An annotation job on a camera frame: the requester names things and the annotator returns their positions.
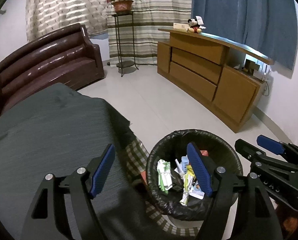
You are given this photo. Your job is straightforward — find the white paper roll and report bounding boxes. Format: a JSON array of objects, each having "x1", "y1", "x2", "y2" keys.
[{"x1": 180, "y1": 171, "x2": 195, "y2": 206}]

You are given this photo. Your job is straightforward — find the light blue tube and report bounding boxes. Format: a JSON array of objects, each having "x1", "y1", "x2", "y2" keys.
[{"x1": 181, "y1": 155, "x2": 190, "y2": 173}]

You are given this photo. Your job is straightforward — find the white green paper wrapper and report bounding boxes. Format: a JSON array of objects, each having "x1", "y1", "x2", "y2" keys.
[{"x1": 157, "y1": 159, "x2": 172, "y2": 194}]

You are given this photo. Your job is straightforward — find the red plastic bag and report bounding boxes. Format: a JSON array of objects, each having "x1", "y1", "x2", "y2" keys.
[{"x1": 200, "y1": 150, "x2": 209, "y2": 157}]

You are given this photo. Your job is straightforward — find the small blue white sachet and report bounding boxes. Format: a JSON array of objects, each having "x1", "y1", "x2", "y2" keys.
[{"x1": 189, "y1": 184, "x2": 205, "y2": 200}]

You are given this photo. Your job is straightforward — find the black cigarette box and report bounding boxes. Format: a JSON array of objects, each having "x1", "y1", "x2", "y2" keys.
[{"x1": 171, "y1": 185, "x2": 183, "y2": 192}]

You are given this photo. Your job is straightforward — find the black lined trash bin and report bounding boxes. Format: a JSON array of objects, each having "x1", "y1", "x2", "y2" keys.
[{"x1": 146, "y1": 129, "x2": 243, "y2": 221}]

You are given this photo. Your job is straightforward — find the items on sideboard shelf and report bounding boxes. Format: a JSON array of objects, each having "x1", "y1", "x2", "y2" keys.
[{"x1": 234, "y1": 59, "x2": 272, "y2": 81}]

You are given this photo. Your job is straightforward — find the wooden sideboard cabinet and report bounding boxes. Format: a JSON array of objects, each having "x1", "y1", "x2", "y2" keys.
[{"x1": 157, "y1": 29, "x2": 274, "y2": 133}]

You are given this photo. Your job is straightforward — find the dark grey tablecloth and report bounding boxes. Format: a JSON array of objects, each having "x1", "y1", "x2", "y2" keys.
[{"x1": 0, "y1": 83, "x2": 193, "y2": 239}]

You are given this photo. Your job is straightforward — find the checkered cloth under tablecloth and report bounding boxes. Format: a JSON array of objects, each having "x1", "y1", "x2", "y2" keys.
[{"x1": 125, "y1": 137, "x2": 199, "y2": 239}]

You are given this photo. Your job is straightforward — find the blue curtain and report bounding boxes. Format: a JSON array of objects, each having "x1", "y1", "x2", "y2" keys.
[{"x1": 191, "y1": 0, "x2": 298, "y2": 69}]

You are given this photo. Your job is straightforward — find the Mickey Mouse plush toy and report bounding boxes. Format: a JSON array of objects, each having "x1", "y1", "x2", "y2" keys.
[{"x1": 187, "y1": 16, "x2": 206, "y2": 34}]

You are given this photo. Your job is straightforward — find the small box on sideboard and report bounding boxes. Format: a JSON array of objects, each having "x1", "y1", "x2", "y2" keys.
[{"x1": 173, "y1": 23, "x2": 189, "y2": 31}]

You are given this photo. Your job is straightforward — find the black metal plant stand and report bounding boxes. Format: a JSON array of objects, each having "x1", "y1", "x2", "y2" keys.
[{"x1": 113, "y1": 11, "x2": 139, "y2": 77}]

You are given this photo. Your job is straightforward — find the dark brown leather sofa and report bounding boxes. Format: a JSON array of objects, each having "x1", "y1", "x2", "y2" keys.
[{"x1": 0, "y1": 23, "x2": 105, "y2": 116}]

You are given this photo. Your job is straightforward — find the striped curtain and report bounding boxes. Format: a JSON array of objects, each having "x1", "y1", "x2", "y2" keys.
[{"x1": 107, "y1": 0, "x2": 191, "y2": 65}]

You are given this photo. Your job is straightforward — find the potted plant terracotta pot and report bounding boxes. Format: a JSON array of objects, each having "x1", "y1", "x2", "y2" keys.
[{"x1": 106, "y1": 0, "x2": 140, "y2": 14}]

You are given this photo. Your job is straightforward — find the beige patterned curtain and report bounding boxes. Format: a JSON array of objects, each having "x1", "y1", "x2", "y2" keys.
[{"x1": 26, "y1": 0, "x2": 107, "y2": 41}]

